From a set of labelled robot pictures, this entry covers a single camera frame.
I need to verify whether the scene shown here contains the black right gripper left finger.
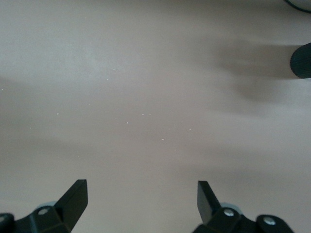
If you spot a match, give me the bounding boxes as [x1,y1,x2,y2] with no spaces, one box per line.
[0,179,88,233]

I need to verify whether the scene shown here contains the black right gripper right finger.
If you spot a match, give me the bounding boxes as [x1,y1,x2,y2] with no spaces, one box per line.
[193,180,296,233]

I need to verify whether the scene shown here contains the black ribbed foam cylinder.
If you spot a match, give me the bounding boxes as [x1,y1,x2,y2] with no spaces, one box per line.
[290,42,311,80]

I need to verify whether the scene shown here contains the black cable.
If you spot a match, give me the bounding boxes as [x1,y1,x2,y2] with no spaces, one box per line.
[283,0,311,13]

